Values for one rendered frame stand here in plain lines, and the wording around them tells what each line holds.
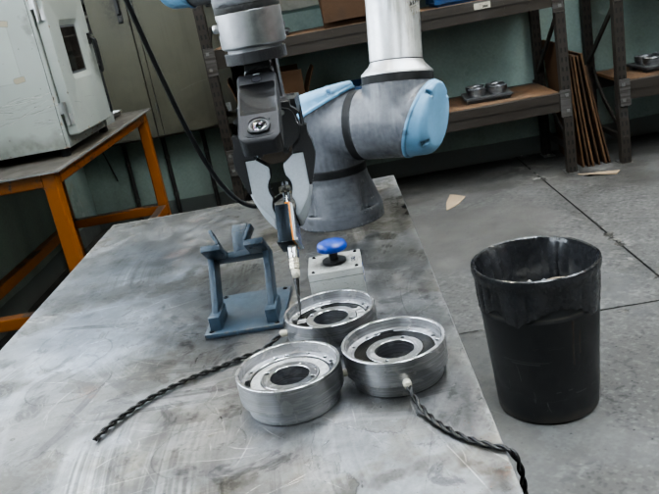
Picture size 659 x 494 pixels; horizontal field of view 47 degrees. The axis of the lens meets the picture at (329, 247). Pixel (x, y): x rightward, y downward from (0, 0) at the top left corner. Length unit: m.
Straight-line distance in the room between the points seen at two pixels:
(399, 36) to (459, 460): 0.74
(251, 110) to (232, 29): 0.09
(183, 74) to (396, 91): 3.45
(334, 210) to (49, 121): 1.87
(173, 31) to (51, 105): 1.72
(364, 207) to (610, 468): 1.00
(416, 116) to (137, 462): 0.68
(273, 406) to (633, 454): 1.43
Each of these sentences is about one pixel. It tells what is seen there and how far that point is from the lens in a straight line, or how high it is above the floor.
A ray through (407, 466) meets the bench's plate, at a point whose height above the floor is 0.80.
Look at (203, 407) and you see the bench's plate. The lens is 0.82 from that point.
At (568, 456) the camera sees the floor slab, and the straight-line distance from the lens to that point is 2.05.
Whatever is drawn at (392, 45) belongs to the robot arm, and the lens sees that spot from 1.22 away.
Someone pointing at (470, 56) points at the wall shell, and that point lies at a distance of 4.84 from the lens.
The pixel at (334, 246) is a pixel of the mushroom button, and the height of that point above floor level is 0.87.
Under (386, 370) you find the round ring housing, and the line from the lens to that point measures 0.73.
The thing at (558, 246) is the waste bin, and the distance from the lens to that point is 2.22.
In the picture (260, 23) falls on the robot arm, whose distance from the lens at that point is 0.87.
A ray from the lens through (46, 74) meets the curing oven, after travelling 2.98.
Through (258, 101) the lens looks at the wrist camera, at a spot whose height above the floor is 1.08.
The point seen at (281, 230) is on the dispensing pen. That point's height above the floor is 0.93.
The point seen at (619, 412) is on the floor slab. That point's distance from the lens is 2.21.
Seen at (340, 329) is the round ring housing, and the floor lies 0.83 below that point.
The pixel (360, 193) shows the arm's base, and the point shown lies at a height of 0.85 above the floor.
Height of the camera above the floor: 1.18
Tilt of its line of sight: 18 degrees down
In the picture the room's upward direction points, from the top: 11 degrees counter-clockwise
